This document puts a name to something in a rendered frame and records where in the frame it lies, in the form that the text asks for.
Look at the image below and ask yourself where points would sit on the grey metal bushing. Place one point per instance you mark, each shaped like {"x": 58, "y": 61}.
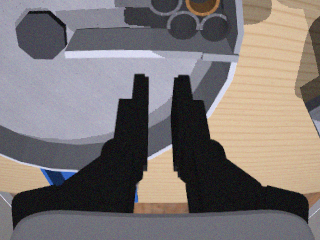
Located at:
{"x": 164, "y": 9}
{"x": 186, "y": 31}
{"x": 219, "y": 32}

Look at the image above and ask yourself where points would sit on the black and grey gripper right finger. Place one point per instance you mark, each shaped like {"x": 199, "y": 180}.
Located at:
{"x": 201, "y": 163}

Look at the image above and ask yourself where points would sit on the bronze bushing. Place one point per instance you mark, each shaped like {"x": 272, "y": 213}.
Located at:
{"x": 202, "y": 9}

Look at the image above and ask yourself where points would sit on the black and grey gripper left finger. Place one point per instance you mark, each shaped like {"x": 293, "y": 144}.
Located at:
{"x": 104, "y": 185}

